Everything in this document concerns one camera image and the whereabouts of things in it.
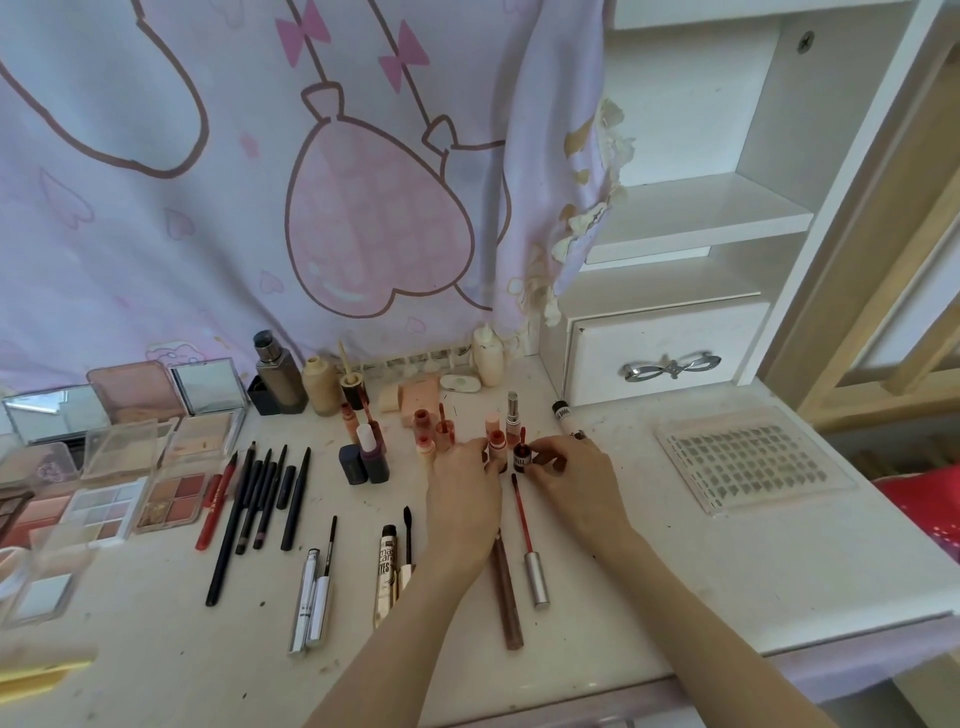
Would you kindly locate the person's left hand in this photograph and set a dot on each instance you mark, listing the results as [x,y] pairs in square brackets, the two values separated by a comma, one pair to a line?
[465,502]

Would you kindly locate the person's left forearm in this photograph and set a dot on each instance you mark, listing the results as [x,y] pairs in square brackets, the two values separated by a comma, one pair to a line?
[390,652]

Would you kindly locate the open compact mirror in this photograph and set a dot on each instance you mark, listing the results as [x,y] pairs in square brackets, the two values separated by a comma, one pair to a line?
[56,414]

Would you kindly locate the navy lipstick tube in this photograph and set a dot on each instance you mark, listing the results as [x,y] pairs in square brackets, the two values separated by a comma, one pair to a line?
[352,465]

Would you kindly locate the silver lipstick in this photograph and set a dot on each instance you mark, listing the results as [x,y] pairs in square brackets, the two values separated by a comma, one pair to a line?
[513,420]

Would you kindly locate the orange eyeshadow palette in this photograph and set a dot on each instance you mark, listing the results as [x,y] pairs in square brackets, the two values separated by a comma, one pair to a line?
[174,501]

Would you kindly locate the white lotion bottle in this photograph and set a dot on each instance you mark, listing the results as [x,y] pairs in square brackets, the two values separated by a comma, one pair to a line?
[489,358]

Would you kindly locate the person's right forearm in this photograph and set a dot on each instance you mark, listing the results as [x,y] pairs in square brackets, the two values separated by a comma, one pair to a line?
[697,622]

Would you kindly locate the clear false lash tray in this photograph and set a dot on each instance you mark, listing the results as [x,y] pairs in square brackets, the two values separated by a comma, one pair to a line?
[754,465]

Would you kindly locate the beige foundation bottle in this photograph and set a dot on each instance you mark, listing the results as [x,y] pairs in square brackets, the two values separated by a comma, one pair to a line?
[322,388]

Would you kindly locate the black and white tube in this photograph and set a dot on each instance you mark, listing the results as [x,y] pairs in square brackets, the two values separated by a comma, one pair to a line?
[562,416]

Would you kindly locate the square silver mirror lid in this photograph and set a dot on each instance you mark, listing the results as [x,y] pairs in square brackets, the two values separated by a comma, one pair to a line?
[210,386]

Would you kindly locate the clear lid powder palette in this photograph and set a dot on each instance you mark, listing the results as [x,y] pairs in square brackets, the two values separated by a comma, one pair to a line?
[124,448]

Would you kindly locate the pink blush compact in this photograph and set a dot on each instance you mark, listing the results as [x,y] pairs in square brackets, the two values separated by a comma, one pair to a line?
[135,390]

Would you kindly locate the gold mascara tube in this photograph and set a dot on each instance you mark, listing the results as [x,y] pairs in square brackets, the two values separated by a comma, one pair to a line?
[386,574]

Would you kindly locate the red cloth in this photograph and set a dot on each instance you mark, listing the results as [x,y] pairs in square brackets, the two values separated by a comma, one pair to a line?
[926,510]

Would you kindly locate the clear pink glitter compact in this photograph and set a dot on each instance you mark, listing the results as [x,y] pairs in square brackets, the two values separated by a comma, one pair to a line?
[37,466]

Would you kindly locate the person's left thumb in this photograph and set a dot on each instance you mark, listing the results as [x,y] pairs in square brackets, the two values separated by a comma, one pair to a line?
[496,459]

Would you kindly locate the yellow flat object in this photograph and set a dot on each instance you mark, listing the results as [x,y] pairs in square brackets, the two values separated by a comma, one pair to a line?
[45,679]

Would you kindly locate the white clear compact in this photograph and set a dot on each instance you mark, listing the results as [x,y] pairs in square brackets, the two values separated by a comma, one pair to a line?
[41,589]

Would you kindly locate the silver mascara tube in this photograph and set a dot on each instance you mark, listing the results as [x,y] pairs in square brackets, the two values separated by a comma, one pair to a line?
[303,604]

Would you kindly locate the black mascara wand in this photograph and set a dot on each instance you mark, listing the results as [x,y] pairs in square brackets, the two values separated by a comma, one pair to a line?
[409,547]

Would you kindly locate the purple lip tint bottle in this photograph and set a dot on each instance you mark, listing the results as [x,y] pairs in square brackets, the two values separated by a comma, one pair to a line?
[373,454]

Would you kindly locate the person's right hand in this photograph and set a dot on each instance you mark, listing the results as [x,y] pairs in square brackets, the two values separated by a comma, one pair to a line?
[581,487]

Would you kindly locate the dark red lip gloss tube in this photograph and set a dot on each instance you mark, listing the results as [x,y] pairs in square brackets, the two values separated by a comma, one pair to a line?
[521,457]

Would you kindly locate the small white oval case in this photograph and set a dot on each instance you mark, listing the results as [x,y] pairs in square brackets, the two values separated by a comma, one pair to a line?
[461,382]

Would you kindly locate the white power strip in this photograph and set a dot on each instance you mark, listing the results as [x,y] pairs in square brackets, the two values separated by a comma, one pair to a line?
[420,361]

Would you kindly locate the person's right thumb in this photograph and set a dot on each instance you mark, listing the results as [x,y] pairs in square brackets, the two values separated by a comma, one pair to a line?
[540,466]

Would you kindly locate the red lip gloss wand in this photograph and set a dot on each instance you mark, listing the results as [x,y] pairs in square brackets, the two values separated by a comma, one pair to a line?
[531,551]

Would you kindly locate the pink balloon print curtain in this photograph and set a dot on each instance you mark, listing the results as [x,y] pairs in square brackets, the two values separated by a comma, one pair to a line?
[262,172]

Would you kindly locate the dark brown foundation bottle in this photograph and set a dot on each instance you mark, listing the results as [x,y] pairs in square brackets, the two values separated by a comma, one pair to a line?
[276,379]

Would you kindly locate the white drawer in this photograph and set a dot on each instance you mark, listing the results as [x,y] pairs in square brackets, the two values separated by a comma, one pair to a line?
[675,337]

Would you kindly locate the peach lip tint tube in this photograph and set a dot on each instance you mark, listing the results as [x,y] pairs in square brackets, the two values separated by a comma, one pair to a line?
[445,429]
[427,448]
[421,421]
[350,424]
[495,448]
[493,426]

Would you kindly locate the red lip pencil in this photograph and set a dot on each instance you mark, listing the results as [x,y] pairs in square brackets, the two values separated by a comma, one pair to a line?
[216,504]

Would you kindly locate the wooden bed frame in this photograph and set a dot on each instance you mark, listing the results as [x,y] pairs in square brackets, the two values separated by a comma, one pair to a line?
[885,262]

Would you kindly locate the brown lip pencil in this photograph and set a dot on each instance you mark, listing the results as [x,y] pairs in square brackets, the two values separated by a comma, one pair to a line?
[508,592]

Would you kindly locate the long black eyeliner pencil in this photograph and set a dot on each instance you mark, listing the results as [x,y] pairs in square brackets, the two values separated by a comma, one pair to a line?
[229,529]

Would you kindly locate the pink blush palette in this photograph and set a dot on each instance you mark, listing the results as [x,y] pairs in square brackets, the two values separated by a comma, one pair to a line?
[34,521]

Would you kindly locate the white desk shelf unit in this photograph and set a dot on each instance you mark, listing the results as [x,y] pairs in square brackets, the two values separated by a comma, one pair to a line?
[750,150]

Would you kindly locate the beige contour palette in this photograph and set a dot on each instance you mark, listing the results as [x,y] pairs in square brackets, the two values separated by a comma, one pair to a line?
[201,439]

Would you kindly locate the peach makeup sponge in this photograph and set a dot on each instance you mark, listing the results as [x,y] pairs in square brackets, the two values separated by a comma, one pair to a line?
[409,397]

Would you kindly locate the pastel eyeshadow palette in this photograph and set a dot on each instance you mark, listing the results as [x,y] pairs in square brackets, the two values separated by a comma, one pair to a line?
[101,511]

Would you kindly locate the short black pencil cap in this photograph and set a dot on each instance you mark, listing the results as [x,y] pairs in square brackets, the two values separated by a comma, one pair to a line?
[286,487]

